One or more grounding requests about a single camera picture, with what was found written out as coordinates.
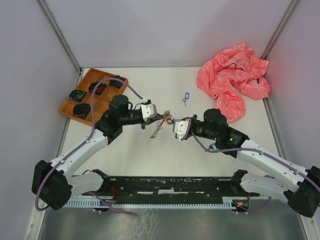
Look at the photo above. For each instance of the black green coiled item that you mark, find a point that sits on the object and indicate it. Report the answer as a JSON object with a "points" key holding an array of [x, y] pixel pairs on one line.
{"points": [[77, 95]]}

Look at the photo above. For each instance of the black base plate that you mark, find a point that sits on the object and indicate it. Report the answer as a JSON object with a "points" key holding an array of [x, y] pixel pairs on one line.
{"points": [[171, 190]]}

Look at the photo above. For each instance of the black coiled item in tray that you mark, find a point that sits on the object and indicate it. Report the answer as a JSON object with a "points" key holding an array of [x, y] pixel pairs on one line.
{"points": [[81, 110], [116, 84], [99, 90]]}

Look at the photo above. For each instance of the wooden compartment tray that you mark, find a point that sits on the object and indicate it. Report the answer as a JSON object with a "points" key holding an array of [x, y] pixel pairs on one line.
{"points": [[98, 103]]}

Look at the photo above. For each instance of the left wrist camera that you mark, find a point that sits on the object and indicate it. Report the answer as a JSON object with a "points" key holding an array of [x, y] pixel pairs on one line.
{"points": [[148, 109]]}

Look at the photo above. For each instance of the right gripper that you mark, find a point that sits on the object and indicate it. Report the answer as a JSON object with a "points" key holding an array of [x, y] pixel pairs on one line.
{"points": [[194, 118]]}

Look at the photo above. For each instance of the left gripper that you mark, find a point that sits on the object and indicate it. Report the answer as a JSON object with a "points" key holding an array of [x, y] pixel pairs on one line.
{"points": [[151, 120]]}

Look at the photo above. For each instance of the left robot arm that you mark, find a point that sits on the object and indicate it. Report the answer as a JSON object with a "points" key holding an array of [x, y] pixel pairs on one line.
{"points": [[55, 182]]}

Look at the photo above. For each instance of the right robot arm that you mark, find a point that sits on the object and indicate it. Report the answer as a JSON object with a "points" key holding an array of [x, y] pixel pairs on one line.
{"points": [[297, 186]]}

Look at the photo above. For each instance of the key with black tag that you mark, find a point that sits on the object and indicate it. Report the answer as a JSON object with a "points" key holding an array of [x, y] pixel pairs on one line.
{"points": [[169, 121]]}

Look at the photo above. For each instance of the pink patterned cloth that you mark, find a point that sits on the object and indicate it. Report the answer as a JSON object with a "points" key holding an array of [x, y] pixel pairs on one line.
{"points": [[234, 72]]}

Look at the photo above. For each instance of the key with light blue tag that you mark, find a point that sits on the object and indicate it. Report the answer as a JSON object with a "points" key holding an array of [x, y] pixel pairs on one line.
{"points": [[186, 98]]}

